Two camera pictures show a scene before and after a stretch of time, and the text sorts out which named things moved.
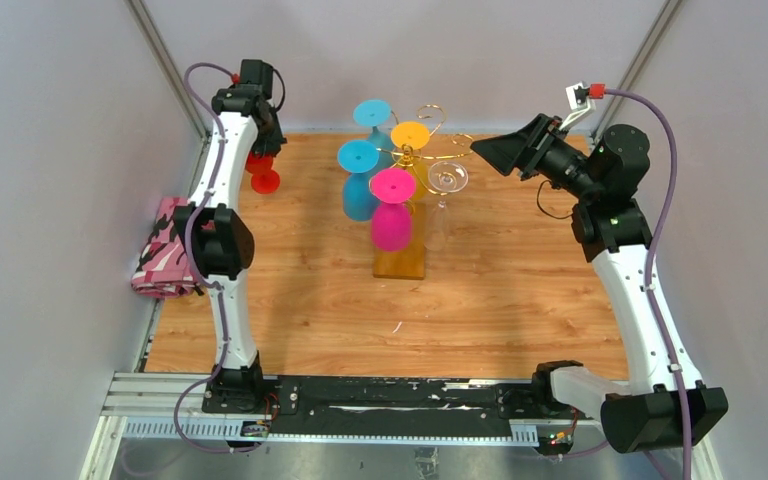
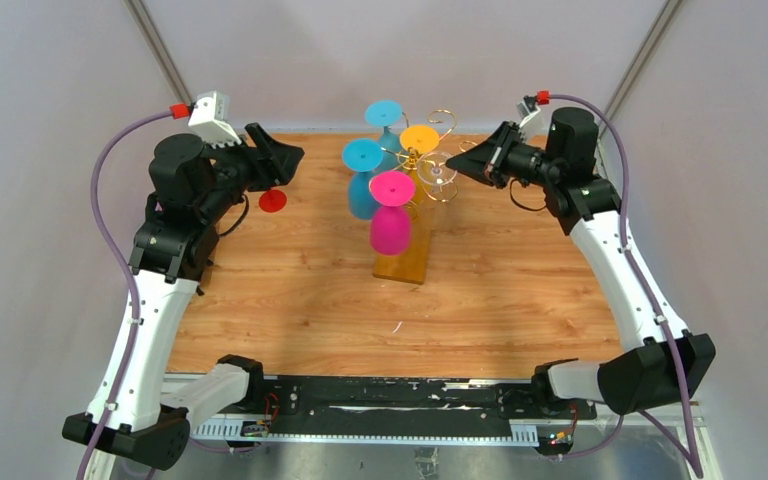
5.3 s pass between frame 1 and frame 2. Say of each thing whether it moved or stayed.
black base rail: stayed
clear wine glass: moved
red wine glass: moved
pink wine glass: stayed
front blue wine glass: stayed
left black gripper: moved
